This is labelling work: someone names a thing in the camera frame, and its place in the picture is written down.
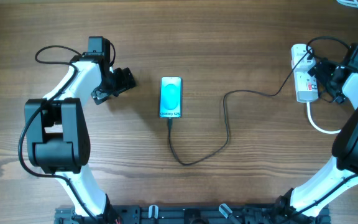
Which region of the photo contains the white power strip socket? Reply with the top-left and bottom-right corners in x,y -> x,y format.
291,44 -> 318,103

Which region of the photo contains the Galaxy S25 smartphone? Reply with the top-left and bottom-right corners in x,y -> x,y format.
159,77 -> 182,118

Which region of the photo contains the black USB-C charger cable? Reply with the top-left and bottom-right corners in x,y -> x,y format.
166,47 -> 316,166

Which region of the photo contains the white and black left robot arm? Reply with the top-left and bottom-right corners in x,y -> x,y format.
18,36 -> 136,223

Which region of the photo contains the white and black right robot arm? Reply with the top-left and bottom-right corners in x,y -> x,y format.
272,43 -> 358,223

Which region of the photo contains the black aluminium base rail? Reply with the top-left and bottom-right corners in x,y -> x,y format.
53,203 -> 331,224

